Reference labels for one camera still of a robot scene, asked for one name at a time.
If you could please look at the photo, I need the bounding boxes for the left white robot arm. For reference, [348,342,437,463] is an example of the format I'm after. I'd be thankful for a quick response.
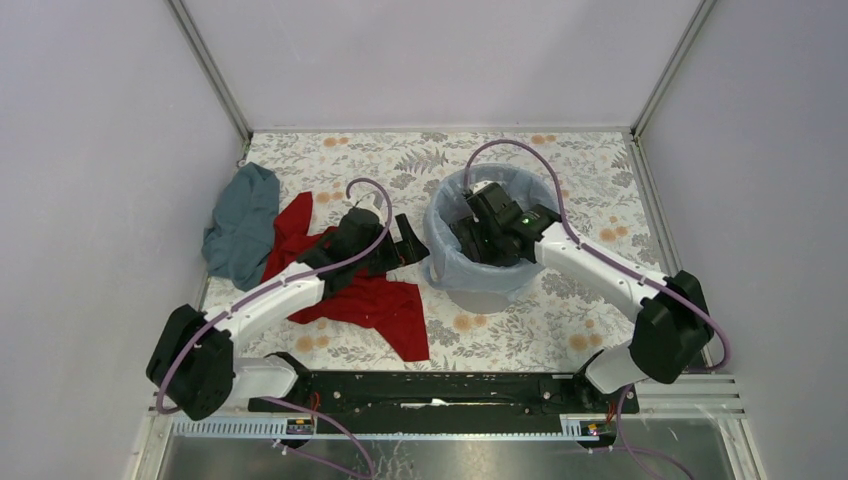
[146,208,429,420]

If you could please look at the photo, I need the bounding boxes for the teal grey cloth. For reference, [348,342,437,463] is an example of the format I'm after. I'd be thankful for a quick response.
[201,162,280,291]

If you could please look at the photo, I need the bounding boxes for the white slotted cable duct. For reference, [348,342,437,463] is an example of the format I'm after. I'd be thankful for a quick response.
[170,413,607,443]

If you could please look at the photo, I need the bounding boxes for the grey plastic trash bin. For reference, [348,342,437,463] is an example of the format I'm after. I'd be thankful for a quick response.
[446,276,532,314]

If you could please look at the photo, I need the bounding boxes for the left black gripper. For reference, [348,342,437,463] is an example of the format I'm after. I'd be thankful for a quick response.
[353,213,429,275]

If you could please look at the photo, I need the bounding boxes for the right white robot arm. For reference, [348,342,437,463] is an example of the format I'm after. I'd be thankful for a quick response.
[450,181,715,412]

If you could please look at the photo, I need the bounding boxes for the floral patterned table mat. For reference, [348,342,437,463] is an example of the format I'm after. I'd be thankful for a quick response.
[247,132,665,372]

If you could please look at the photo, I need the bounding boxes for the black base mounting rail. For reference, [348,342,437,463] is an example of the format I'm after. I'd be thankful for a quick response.
[248,370,640,435]

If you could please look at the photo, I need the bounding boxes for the red cloth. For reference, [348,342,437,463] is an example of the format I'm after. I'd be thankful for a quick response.
[261,192,430,362]

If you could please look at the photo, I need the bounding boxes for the light blue plastic trash bag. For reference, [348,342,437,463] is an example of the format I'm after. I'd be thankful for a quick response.
[422,163,558,299]

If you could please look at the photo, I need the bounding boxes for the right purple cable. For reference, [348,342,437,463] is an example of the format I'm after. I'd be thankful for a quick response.
[461,138,732,480]

